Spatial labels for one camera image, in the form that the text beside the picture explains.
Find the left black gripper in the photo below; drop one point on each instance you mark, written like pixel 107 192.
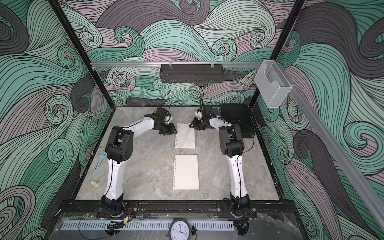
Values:
pixel 172 127

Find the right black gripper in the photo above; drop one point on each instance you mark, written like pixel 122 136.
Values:
pixel 195 125

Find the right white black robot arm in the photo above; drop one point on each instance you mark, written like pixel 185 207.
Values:
pixel 232 147

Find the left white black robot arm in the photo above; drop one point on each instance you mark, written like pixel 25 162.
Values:
pixel 119 149

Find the blue cover notebook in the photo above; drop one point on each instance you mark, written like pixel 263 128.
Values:
pixel 216 111

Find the black hard case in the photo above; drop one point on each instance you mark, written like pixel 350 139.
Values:
pixel 239 114

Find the small yellow-green object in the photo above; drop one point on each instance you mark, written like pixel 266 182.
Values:
pixel 95 184

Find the round analog clock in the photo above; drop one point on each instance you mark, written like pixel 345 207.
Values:
pixel 180 229

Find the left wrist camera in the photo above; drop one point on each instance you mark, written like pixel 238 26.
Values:
pixel 163 114

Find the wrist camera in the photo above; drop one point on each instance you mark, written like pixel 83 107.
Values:
pixel 204 112
pixel 163 114

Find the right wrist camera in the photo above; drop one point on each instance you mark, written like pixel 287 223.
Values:
pixel 204 112

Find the black wall-mounted tray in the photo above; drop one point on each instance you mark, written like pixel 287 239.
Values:
pixel 191 73

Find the blue handled scissors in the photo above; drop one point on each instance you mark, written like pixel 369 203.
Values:
pixel 102 155

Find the aluminium wall rail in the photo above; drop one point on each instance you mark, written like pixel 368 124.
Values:
pixel 138 64

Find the clear acrylic wall holder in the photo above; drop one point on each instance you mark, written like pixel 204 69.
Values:
pixel 272 82

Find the white slotted cable duct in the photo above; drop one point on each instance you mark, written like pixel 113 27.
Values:
pixel 72 225

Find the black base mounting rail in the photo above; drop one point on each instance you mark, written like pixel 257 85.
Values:
pixel 214 208

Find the right side aluminium rail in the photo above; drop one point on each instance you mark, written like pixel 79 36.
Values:
pixel 368 195

